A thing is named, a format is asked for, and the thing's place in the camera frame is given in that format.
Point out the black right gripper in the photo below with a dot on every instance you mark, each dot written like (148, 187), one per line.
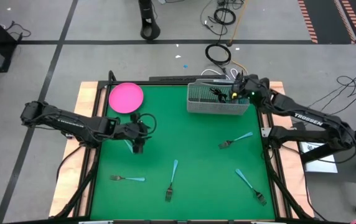
(252, 87)

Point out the yellow tape tag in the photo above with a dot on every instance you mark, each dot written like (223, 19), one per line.
(234, 95)

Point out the black diagonal table strut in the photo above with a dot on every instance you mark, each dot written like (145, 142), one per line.
(79, 186)
(285, 186)

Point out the grey plastic cutlery basket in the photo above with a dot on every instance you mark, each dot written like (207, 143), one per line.
(203, 107)

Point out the black power strip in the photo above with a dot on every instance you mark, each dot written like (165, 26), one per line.
(181, 78)

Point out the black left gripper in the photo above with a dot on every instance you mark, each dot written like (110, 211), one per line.
(128, 130)

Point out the pink round plate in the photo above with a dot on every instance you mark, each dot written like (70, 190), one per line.
(126, 96)

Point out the white floor scrap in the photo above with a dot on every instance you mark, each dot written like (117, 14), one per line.
(178, 56)

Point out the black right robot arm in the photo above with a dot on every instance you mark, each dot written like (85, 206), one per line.
(290, 109)

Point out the black floor stand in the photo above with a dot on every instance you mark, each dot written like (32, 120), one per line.
(145, 9)

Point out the green table mat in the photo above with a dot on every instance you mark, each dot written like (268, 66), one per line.
(203, 186)

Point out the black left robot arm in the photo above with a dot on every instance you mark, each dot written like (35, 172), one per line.
(66, 123)

